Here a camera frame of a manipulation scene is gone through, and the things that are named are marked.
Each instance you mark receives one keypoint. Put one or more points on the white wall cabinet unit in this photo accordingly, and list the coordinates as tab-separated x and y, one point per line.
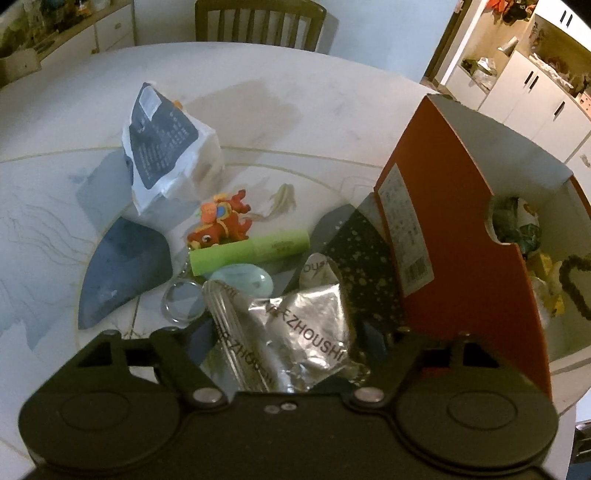
532	76

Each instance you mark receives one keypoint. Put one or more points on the dark wooden chair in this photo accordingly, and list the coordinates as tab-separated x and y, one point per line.
290	24

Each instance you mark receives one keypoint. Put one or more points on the green tube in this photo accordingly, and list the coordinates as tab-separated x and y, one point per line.
253	250

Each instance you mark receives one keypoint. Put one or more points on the yellow small carton box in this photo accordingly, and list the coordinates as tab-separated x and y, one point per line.
544	274

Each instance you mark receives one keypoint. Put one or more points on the silver foil packet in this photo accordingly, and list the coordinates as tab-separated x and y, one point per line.
287	344

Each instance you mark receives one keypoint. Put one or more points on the red orange toy figure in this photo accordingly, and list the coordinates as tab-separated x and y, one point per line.
222	220

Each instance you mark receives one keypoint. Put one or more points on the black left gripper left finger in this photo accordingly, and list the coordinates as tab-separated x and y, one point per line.
172	346

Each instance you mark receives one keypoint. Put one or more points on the white bag with dark label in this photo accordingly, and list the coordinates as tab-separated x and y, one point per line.
170	154

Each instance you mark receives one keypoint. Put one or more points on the light blue oval case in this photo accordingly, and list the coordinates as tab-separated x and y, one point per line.
248	278

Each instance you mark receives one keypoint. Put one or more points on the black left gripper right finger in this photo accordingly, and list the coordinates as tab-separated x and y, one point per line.
411	352

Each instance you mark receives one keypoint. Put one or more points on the round clear keyring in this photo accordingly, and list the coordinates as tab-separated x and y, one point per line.
183	301

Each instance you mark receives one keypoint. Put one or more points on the white sideboard with drawers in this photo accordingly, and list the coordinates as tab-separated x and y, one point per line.
38	34

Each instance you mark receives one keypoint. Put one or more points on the red cardboard shoe box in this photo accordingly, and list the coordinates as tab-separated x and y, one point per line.
436	195

